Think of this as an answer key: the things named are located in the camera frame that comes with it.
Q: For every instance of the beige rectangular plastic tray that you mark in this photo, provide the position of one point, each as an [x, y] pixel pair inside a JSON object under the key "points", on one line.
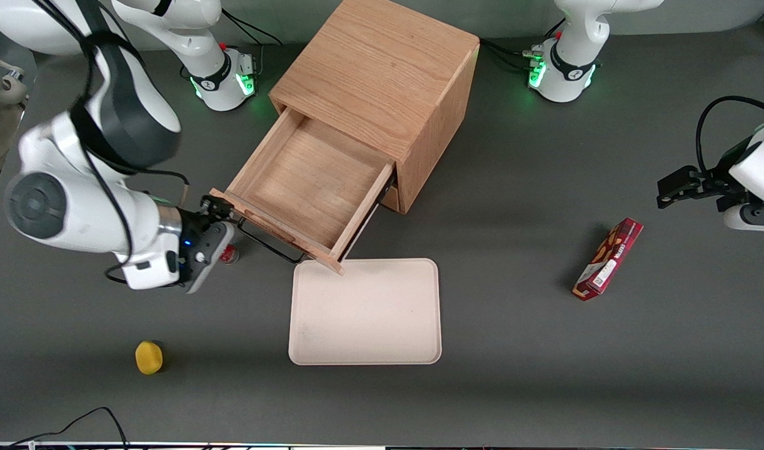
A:
{"points": [[364, 315]]}

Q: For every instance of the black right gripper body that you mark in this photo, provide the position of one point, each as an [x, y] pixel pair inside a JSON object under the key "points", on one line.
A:
{"points": [[193, 226]]}

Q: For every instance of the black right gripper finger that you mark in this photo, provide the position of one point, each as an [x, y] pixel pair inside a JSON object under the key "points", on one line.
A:
{"points": [[216, 207]]}

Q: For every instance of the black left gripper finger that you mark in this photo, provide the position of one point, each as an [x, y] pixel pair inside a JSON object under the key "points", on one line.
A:
{"points": [[731, 205], [679, 182]]}

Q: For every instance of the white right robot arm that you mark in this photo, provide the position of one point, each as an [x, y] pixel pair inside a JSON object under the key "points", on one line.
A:
{"points": [[75, 206]]}

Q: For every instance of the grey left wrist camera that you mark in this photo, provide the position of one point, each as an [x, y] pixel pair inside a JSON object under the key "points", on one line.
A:
{"points": [[754, 219]]}

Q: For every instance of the beige curved fixture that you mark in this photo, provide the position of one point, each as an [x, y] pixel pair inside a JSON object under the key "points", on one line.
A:
{"points": [[7, 87]]}

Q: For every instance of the red tartan cookie box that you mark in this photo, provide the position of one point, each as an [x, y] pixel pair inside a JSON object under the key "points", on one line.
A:
{"points": [[609, 257]]}

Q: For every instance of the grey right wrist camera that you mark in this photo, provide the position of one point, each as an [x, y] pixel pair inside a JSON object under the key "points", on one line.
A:
{"points": [[210, 253]]}

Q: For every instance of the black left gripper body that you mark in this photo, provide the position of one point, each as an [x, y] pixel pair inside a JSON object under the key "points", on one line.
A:
{"points": [[717, 180]]}

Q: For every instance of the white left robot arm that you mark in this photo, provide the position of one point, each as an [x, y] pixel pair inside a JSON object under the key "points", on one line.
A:
{"points": [[572, 56]]}

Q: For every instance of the small red soda bottle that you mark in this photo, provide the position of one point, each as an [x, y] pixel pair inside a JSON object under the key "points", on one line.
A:
{"points": [[230, 255]]}

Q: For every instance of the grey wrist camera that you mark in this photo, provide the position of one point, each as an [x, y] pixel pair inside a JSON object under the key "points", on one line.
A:
{"points": [[754, 219], [210, 253]]}

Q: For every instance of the yellow lemon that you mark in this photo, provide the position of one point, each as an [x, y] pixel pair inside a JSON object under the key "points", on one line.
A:
{"points": [[149, 357]]}

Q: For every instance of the wooden oak drawer cabinet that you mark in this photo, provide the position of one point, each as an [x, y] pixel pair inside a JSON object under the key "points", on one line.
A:
{"points": [[382, 69]]}

